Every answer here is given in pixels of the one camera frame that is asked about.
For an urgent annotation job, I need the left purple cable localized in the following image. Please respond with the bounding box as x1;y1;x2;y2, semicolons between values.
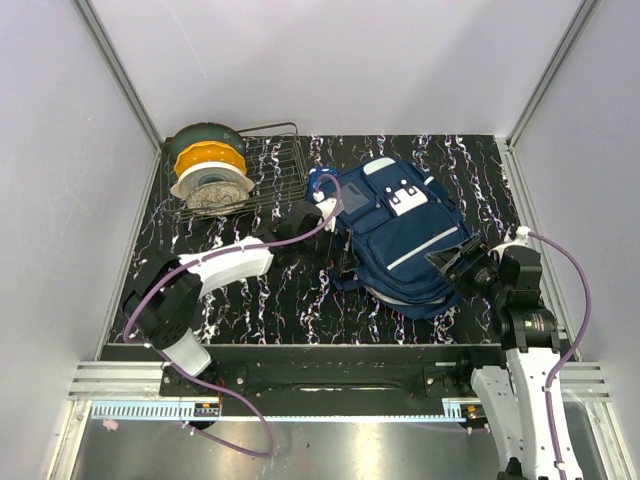
122;173;344;457

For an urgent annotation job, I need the grey slotted cable duct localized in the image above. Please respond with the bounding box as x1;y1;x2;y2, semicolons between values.
90;400;466;423

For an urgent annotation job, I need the orange plate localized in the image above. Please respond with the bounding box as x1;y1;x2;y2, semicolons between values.
174;141;247;177

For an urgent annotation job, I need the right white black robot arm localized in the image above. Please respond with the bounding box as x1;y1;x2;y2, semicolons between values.
427;227;584;479

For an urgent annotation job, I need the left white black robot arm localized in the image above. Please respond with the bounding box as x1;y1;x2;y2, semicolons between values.
122;197;343;396

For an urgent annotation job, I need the white plate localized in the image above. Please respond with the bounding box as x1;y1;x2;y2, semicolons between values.
170;161;255;200

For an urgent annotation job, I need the dark green plate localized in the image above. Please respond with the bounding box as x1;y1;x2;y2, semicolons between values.
169;122;246;157

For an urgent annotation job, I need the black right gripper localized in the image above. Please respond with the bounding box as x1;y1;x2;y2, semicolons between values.
423;233;508;304

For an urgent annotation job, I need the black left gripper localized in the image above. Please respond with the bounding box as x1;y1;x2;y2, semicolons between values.
296;222;357;274

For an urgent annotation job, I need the navy blue student backpack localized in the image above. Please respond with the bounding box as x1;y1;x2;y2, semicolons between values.
307;157;471;319

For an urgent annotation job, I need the aluminium frame rail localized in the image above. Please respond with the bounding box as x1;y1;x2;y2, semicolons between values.
68;362;611;403

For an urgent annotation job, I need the left aluminium corner post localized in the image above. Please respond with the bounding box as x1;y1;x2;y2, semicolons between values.
71;0;163;150

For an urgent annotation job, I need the aluminium corner post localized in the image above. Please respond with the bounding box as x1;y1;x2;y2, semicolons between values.
507;0;601;149
71;0;163;150

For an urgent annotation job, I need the black wire dish rack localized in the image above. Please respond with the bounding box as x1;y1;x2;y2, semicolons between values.
158;122;308;222

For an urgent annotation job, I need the right aluminium corner post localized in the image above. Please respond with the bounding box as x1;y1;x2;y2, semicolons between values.
507;0;601;149

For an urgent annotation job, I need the blue pencil case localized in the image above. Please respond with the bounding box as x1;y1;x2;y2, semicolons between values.
308;166;339;193

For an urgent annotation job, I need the grey speckled plate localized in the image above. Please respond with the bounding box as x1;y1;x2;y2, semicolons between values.
186;181;249;216

